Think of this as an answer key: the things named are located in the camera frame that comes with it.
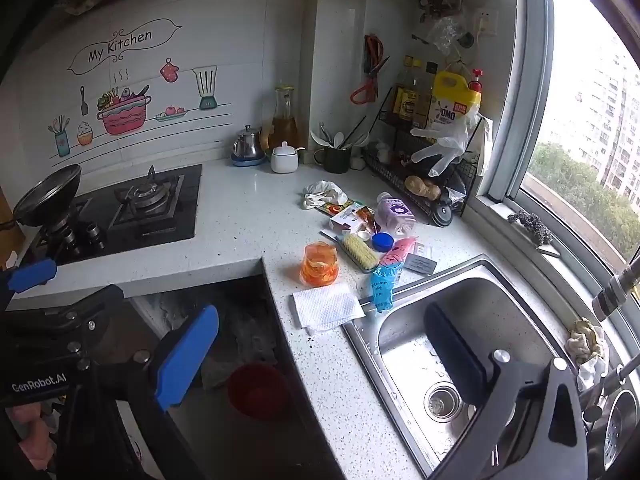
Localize black wire rack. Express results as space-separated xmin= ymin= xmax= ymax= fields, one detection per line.
xmin=362 ymin=85 xmax=488 ymax=226

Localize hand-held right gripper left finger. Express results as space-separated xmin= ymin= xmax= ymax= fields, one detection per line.
xmin=60 ymin=304 xmax=220 ymax=480

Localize ginger root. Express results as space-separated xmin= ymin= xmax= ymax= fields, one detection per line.
xmin=404 ymin=175 xmax=442 ymax=201

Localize pink and blue plastic bag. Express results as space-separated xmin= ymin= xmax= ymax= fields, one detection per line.
xmin=369 ymin=236 xmax=418 ymax=313

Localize steel faucet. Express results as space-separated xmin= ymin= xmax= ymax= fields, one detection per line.
xmin=591 ymin=255 xmax=640 ymax=322

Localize white wall socket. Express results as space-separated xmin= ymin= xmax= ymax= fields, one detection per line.
xmin=477 ymin=9 xmax=500 ymax=36

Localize steel strainer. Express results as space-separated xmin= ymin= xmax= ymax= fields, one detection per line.
xmin=582 ymin=385 xmax=640 ymax=471

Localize yellow detergent bottle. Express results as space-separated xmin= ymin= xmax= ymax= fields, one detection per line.
xmin=427 ymin=69 xmax=485 ymax=131

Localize kitchen wall sticker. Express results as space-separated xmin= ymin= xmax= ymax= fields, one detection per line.
xmin=47 ymin=17 xmax=236 ymax=158

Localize purple plastic bottle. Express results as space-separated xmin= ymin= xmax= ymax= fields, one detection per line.
xmin=375 ymin=192 xmax=417 ymax=237

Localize white sugar bowl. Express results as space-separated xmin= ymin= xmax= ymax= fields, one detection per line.
xmin=270 ymin=141 xmax=306 ymax=174

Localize window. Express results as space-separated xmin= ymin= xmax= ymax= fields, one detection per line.
xmin=487 ymin=0 xmax=640 ymax=281

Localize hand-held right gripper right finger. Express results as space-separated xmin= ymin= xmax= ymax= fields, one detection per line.
xmin=424 ymin=302 xmax=591 ymax=480

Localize red hanging tool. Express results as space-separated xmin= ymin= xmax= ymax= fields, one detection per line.
xmin=364 ymin=34 xmax=385 ymax=75

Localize steel sink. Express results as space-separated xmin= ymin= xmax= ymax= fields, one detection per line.
xmin=342 ymin=254 xmax=613 ymax=478

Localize orange plastic cup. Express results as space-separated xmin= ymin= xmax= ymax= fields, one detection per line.
xmin=300 ymin=241 xmax=340 ymax=287

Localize dark sauce bottle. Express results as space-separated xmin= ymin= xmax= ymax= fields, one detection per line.
xmin=392 ymin=56 xmax=423 ymax=123

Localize white paper box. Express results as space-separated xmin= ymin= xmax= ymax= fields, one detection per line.
xmin=330 ymin=202 xmax=368 ymax=233

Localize clear hanging glove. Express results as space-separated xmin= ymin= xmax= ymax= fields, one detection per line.
xmin=410 ymin=105 xmax=483 ymax=178

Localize steel teapot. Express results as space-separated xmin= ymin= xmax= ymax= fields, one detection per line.
xmin=232 ymin=125 xmax=266 ymax=160

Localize dark mug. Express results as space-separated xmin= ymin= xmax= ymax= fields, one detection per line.
xmin=313 ymin=146 xmax=352 ymax=175

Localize black gas stove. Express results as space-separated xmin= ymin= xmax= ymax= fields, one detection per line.
xmin=22 ymin=163 xmax=203 ymax=266

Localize white paper towel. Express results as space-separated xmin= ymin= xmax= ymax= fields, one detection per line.
xmin=291 ymin=282 xmax=367 ymax=336

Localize beige rag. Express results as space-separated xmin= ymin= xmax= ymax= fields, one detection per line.
xmin=566 ymin=319 xmax=608 ymax=366

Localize red bin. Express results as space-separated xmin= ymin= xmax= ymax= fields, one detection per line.
xmin=226 ymin=362 xmax=291 ymax=422

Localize red scissors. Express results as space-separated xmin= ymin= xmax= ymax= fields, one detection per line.
xmin=350 ymin=55 xmax=392 ymax=106

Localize glass oil bottle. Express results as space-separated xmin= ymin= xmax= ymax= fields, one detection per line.
xmin=268 ymin=84 xmax=299 ymax=153

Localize grey sachet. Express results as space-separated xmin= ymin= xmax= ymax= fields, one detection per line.
xmin=402 ymin=252 xmax=437 ymax=276

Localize yellow scrub brush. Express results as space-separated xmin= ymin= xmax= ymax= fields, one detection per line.
xmin=340 ymin=232 xmax=381 ymax=273

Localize clear plastic bag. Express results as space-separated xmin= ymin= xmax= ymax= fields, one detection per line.
xmin=425 ymin=15 xmax=473 ymax=56

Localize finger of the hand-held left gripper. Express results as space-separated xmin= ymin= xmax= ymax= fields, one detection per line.
xmin=0 ymin=258 xmax=57 ymax=306
xmin=30 ymin=284 xmax=125 ymax=331

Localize black frying pan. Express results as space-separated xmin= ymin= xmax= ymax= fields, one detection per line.
xmin=12 ymin=164 xmax=82 ymax=228

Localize dark scrubber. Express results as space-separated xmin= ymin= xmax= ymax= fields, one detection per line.
xmin=507 ymin=210 xmax=555 ymax=247

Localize black round lid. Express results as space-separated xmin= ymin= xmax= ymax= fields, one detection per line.
xmin=431 ymin=200 xmax=454 ymax=227

